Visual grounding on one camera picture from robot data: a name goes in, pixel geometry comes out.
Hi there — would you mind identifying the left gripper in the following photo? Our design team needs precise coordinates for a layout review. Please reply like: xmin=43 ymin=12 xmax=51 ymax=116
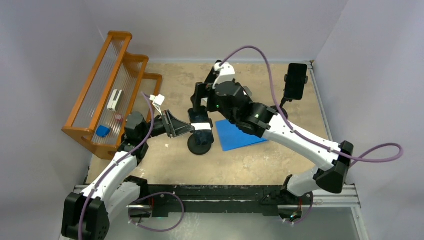
xmin=140 ymin=110 xmax=194 ymax=141

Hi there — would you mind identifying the black round-base phone stand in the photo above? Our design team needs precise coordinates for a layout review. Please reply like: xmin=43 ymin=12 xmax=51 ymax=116
xmin=187 ymin=135 xmax=212 ymax=156

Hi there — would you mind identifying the black smartphone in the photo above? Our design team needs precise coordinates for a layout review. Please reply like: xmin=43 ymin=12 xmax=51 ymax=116
xmin=188 ymin=108 xmax=215 ymax=146

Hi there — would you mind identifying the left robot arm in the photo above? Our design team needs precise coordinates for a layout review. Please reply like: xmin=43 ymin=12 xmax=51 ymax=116
xmin=61 ymin=110 xmax=195 ymax=240

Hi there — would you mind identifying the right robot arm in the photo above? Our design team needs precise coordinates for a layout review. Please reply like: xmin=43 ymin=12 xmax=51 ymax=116
xmin=190 ymin=60 xmax=353 ymax=204

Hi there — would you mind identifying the tall black phone stand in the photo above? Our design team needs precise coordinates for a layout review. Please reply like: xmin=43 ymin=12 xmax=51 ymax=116
xmin=271 ymin=74 xmax=309 ymax=120

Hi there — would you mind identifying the black phone on tall stand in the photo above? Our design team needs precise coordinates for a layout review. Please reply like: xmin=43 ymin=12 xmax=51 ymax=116
xmin=283 ymin=63 xmax=308 ymax=101

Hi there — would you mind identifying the blue mat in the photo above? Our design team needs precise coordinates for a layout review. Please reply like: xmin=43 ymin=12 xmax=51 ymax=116
xmin=215 ymin=119 xmax=267 ymax=152

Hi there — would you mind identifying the small pink-capped bottle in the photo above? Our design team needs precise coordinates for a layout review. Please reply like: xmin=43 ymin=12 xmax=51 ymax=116
xmin=114 ymin=114 xmax=124 ymax=122

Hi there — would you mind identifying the white rectangular device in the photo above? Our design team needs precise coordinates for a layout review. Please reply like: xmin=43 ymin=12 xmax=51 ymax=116
xmin=106 ymin=89 xmax=124 ymax=112

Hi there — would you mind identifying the orange wooden rack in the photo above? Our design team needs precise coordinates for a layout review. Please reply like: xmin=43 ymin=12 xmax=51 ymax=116
xmin=62 ymin=31 xmax=163 ymax=160

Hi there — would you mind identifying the blue small block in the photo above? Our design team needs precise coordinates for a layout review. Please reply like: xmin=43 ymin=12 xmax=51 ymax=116
xmin=95 ymin=125 xmax=111 ymax=138

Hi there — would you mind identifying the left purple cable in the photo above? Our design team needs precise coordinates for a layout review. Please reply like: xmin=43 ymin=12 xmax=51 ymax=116
xmin=77 ymin=92 xmax=157 ymax=240

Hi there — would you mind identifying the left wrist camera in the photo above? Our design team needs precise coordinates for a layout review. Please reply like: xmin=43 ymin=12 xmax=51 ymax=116
xmin=149 ymin=94 xmax=166 ymax=116

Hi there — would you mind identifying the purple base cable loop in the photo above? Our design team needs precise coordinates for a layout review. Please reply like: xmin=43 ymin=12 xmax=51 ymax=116
xmin=127 ymin=191 xmax=186 ymax=233

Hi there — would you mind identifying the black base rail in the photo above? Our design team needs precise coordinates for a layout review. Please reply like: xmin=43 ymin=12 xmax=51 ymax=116
xmin=126 ymin=183 xmax=360 ymax=224

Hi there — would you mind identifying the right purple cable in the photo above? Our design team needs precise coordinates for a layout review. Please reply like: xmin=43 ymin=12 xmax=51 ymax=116
xmin=219 ymin=45 xmax=404 ymax=164

